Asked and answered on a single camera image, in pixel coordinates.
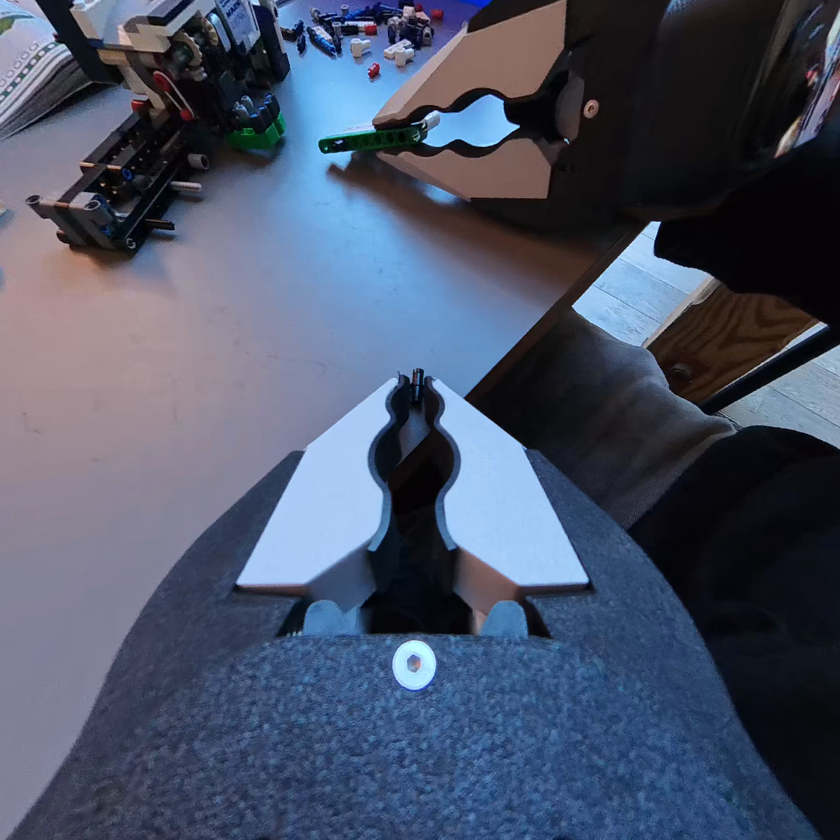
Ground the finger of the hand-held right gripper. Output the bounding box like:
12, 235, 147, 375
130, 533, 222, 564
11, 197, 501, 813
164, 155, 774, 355
371, 0, 569, 130
375, 129, 569, 202

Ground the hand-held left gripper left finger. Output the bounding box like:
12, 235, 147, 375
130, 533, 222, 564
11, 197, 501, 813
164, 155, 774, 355
235, 377, 403, 611

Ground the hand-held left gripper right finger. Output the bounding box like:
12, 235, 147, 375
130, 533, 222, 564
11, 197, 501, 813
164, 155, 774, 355
420, 377, 590, 613

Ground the green lego beam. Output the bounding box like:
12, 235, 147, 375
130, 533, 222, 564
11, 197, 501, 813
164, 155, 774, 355
318, 110, 442, 155

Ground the black and white lego model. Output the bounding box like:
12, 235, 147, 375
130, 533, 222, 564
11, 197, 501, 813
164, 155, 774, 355
26, 0, 291, 253

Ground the person's right forearm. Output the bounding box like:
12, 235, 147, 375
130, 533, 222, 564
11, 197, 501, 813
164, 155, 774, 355
654, 125, 840, 329

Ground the pile of loose lego pieces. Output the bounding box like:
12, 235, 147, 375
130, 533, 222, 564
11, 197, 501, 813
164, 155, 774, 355
281, 0, 435, 67

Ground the person's grey trouser leg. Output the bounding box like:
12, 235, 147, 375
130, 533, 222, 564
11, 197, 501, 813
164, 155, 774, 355
470, 308, 840, 840

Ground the wooden chair seat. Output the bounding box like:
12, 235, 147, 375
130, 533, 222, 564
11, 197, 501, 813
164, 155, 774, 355
643, 276, 821, 403

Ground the black table leg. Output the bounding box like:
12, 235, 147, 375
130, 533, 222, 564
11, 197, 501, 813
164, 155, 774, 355
697, 323, 840, 416

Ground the patterned cloth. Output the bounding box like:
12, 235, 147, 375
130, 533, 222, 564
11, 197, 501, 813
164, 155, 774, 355
0, 0, 93, 141

